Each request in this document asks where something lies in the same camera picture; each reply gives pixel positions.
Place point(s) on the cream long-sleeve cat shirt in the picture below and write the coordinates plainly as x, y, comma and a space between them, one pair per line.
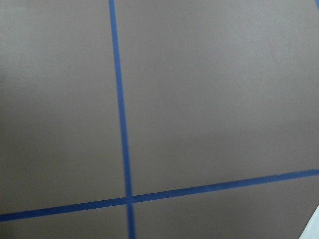
311, 230

